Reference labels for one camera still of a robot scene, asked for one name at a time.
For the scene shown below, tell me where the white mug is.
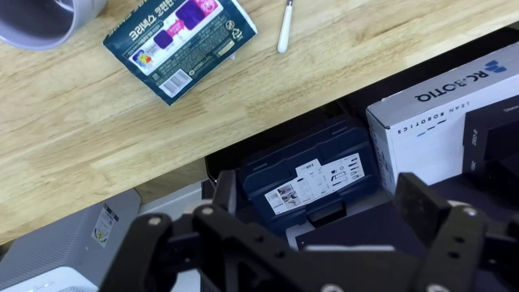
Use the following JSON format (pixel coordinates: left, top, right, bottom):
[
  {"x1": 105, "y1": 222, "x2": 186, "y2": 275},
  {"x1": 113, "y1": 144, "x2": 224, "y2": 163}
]
[{"x1": 0, "y1": 0, "x2": 110, "y2": 51}]

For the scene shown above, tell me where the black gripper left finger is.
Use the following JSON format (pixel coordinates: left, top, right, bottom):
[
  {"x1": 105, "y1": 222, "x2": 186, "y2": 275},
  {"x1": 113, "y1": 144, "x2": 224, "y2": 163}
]
[{"x1": 97, "y1": 168, "x2": 305, "y2": 292}]

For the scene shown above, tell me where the white handled metal spoon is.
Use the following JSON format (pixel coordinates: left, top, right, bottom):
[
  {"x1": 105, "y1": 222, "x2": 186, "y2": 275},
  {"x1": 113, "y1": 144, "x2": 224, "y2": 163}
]
[{"x1": 276, "y1": 0, "x2": 297, "y2": 55}]

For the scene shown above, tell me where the black box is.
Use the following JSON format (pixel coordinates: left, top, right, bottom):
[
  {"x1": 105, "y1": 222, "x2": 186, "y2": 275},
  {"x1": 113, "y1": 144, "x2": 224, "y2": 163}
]
[{"x1": 460, "y1": 93, "x2": 519, "y2": 218}]

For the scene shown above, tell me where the green crayon box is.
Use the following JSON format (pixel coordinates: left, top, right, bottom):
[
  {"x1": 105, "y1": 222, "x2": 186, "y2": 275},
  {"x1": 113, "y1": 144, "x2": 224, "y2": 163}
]
[{"x1": 102, "y1": 0, "x2": 259, "y2": 106}]

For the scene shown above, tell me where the dark blue plastic case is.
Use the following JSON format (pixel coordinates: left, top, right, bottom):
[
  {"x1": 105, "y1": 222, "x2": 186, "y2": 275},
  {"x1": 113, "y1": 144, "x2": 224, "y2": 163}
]
[{"x1": 235, "y1": 116, "x2": 381, "y2": 238}]

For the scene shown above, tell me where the white Robotiq cardboard box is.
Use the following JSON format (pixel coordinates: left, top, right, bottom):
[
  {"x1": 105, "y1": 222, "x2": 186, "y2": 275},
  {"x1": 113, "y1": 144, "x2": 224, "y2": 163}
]
[{"x1": 365, "y1": 38, "x2": 519, "y2": 196}]

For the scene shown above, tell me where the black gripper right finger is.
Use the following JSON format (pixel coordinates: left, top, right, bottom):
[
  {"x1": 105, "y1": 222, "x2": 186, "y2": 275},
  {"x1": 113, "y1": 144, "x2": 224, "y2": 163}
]
[{"x1": 392, "y1": 170, "x2": 519, "y2": 292}]

